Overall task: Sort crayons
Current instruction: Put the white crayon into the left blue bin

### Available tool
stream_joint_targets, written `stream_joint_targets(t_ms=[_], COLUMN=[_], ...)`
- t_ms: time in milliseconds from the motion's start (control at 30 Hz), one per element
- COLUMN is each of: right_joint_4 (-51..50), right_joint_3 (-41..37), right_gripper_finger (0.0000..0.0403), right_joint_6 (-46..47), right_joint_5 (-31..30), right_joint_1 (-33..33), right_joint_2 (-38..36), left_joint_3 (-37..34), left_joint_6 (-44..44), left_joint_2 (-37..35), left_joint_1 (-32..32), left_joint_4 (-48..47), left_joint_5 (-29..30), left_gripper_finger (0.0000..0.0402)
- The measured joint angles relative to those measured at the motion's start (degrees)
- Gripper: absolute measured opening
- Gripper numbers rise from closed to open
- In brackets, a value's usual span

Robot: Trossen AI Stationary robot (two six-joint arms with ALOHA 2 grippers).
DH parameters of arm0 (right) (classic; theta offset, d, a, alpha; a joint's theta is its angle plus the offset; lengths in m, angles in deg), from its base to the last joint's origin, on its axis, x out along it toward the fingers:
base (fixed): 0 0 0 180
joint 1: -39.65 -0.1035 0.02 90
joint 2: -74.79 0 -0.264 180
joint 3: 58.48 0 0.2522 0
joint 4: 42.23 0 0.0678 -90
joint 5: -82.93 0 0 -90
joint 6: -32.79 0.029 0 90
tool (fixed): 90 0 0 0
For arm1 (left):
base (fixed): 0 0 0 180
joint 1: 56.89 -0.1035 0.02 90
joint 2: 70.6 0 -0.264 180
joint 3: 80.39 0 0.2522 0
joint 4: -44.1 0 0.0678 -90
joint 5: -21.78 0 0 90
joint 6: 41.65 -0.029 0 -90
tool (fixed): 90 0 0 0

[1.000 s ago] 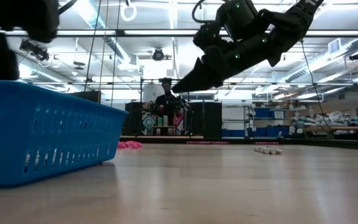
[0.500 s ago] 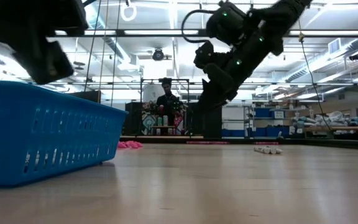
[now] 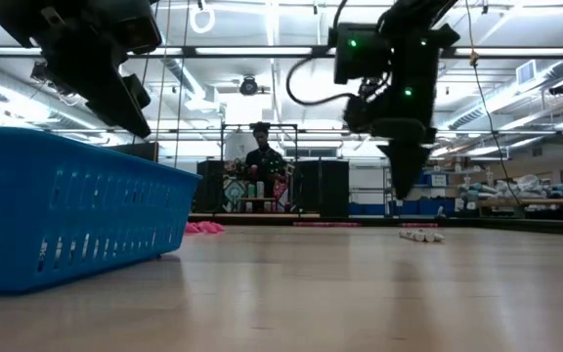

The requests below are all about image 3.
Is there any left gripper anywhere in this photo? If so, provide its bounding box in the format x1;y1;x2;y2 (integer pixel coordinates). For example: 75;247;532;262
0;0;163;139

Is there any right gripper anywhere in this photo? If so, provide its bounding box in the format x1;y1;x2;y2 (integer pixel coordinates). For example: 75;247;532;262
343;77;438;200

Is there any shelf with blue bins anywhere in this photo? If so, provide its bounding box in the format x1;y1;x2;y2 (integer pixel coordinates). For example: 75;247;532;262
382;165;459;217

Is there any dark rectangular panel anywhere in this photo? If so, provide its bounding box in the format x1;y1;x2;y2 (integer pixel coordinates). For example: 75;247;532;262
108;141;159;162

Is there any black cabinet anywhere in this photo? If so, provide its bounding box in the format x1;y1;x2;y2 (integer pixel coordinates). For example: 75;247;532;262
293;159;351;219
195;159;225;214

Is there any blue plastic basket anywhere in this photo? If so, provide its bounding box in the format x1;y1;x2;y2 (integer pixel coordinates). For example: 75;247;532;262
0;126;202;294

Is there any cluttered workbench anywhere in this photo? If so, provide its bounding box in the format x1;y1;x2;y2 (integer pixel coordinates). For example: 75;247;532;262
456;173;563;221

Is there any person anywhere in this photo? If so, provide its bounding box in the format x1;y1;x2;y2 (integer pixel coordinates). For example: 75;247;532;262
245;121;287;197

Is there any colourful patterned banner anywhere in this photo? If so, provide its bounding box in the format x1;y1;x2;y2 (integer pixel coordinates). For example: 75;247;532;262
222;158;292;214

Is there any small table with cups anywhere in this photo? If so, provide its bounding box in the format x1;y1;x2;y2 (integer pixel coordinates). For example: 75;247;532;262
235;180;282;215

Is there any ceiling air vent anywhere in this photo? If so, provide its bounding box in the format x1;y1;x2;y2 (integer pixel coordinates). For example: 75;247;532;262
515;59;538;87

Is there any thin black hanging cable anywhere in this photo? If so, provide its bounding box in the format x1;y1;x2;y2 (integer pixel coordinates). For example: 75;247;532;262
173;0;190;167

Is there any white hanging ring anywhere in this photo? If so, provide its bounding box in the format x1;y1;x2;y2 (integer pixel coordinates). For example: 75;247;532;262
189;4;216;34

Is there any round black ceiling camera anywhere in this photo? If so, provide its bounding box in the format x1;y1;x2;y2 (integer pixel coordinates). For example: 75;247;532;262
238;74;260;97

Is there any yellow hanging rope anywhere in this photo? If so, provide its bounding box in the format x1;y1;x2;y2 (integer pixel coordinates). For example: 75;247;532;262
463;0;481;84

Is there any thin black gantry frame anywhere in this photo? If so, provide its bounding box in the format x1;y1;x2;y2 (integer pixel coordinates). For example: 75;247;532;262
219;121;299;216

